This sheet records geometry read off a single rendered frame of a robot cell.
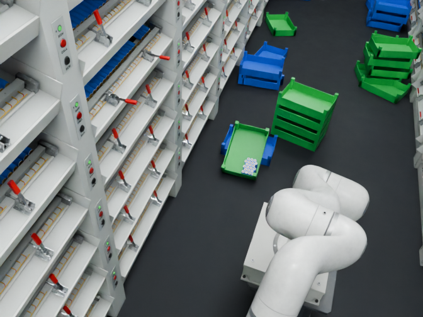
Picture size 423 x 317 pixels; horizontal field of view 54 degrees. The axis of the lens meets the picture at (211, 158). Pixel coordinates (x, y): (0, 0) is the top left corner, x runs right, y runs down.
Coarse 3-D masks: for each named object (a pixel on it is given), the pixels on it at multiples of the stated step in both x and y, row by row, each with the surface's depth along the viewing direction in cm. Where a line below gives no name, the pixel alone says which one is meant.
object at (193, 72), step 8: (208, 40) 229; (216, 40) 230; (200, 48) 220; (208, 48) 227; (216, 48) 229; (200, 56) 220; (208, 56) 218; (192, 64) 213; (200, 64) 215; (208, 64) 223; (184, 72) 203; (192, 72) 209; (200, 72) 211; (184, 80) 203; (192, 80) 205; (184, 88) 199; (192, 88) 201; (184, 96) 196
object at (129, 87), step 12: (144, 24) 154; (156, 24) 152; (168, 24) 152; (168, 36) 155; (156, 48) 148; (168, 48) 156; (144, 60) 142; (156, 60) 145; (132, 72) 136; (144, 72) 138; (132, 84) 132; (120, 96) 127; (96, 108) 121; (108, 108) 123; (120, 108) 127; (96, 120) 118; (108, 120) 120; (96, 132) 116
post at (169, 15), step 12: (168, 0) 146; (180, 0) 153; (156, 12) 150; (168, 12) 149; (180, 12) 156; (180, 24) 159; (180, 36) 163; (180, 48) 167; (168, 60) 163; (180, 60) 170; (180, 72) 174; (180, 84) 179; (168, 96) 176; (180, 96) 183; (180, 108) 188; (180, 120) 193; (168, 132) 190; (180, 132) 198; (180, 144) 203; (180, 156) 209; (168, 168) 207; (180, 168) 215; (180, 180) 222
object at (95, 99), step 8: (152, 32) 149; (144, 40) 145; (152, 40) 148; (136, 48) 140; (144, 48) 144; (136, 56) 138; (128, 64) 134; (120, 72) 130; (112, 80) 127; (104, 88) 124; (96, 96) 120; (88, 104) 117; (96, 104) 120; (96, 112) 119
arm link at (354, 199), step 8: (336, 176) 126; (336, 184) 123; (344, 184) 123; (352, 184) 124; (344, 192) 122; (352, 192) 122; (360, 192) 122; (344, 200) 122; (352, 200) 121; (360, 200) 121; (368, 200) 123; (344, 208) 122; (352, 208) 121; (360, 208) 121; (352, 216) 123; (360, 216) 124
